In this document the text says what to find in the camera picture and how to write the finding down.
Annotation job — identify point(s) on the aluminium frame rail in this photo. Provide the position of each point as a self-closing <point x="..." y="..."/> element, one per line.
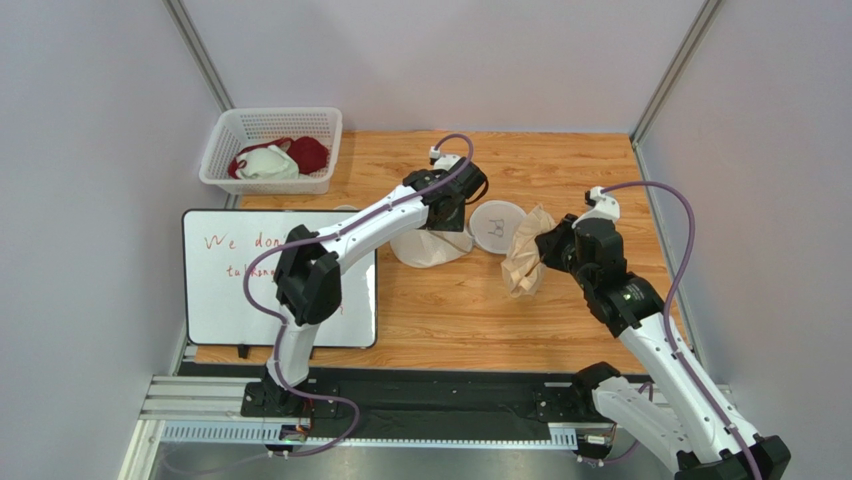
<point x="205" y="409"/>

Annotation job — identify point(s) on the round white bag lid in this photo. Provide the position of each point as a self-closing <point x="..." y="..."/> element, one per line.
<point x="493" y="224"/>

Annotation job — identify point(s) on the beige bra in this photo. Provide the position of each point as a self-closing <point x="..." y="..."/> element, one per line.
<point x="523" y="270"/>

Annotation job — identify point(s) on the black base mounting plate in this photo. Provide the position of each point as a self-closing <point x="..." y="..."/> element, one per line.
<point x="419" y="404"/>

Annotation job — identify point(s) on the whiteboard with red writing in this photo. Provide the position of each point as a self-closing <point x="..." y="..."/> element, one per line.
<point x="219" y="246"/>

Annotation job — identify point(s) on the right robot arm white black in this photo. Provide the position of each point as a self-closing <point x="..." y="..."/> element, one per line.
<point x="701" y="435"/>

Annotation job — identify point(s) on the white bra in basket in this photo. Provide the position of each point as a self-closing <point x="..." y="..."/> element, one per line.
<point x="266" y="163"/>

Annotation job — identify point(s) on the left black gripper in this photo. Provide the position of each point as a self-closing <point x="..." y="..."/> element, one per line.
<point x="456" y="225"/>

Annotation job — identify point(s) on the white plastic basket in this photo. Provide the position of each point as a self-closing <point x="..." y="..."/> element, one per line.
<point x="240" y="128"/>

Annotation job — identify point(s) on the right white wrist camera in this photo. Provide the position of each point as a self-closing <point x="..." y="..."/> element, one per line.
<point x="600" y="205"/>

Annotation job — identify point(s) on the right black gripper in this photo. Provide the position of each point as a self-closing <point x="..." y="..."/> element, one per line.
<point x="552" y="247"/>

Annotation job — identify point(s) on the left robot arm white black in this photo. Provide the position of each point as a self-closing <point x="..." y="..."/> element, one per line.
<point x="311" y="263"/>

